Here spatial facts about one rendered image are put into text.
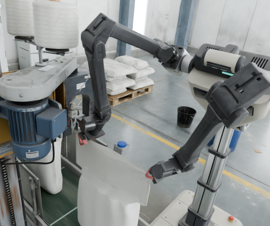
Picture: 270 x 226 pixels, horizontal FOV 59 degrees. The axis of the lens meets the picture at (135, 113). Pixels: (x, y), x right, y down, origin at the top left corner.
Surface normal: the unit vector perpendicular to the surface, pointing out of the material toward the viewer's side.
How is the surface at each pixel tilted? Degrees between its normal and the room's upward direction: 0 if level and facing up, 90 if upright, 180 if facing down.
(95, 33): 51
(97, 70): 105
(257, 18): 90
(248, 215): 0
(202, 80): 40
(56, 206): 0
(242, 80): 62
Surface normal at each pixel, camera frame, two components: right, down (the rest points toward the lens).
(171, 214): 0.10, -0.90
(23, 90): 0.29, 0.46
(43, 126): -0.29, 0.40
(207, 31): -0.65, 0.27
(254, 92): -0.54, -0.18
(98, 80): 0.56, 0.62
